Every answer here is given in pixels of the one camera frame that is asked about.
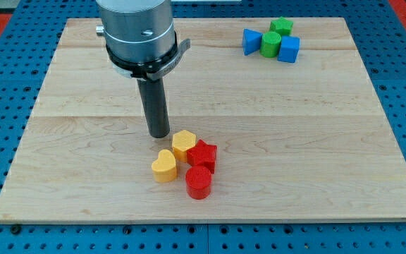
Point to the blue cube block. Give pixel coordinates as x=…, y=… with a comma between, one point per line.
x=289, y=49

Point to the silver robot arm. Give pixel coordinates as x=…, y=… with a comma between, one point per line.
x=141, y=40

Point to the blue triangle block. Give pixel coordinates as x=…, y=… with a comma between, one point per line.
x=251, y=41

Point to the green cylinder block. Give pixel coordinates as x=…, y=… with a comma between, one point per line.
x=270, y=44

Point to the green star block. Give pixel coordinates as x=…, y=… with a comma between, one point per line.
x=282, y=26

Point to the yellow hexagon block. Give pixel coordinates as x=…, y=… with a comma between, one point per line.
x=182, y=141

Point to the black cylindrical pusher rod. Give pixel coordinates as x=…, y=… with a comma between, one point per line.
x=154, y=104

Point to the red star block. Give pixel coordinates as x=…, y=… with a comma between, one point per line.
x=203, y=154

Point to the red cylinder block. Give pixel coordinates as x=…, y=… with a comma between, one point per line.
x=198, y=182

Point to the wooden board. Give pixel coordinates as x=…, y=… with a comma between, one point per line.
x=303, y=142

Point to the yellow heart block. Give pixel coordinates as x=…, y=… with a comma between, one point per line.
x=164, y=168

